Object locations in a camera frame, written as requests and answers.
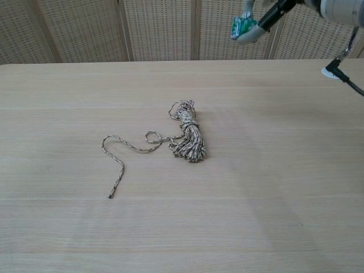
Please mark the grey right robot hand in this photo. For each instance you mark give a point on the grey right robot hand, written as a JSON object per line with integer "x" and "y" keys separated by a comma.
{"x": 253, "y": 34}

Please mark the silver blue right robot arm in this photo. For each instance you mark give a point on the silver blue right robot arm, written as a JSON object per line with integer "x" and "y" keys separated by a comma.
{"x": 338, "y": 10}

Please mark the woven wooden folding screen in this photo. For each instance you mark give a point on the woven wooden folding screen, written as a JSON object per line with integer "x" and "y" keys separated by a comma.
{"x": 85, "y": 28}

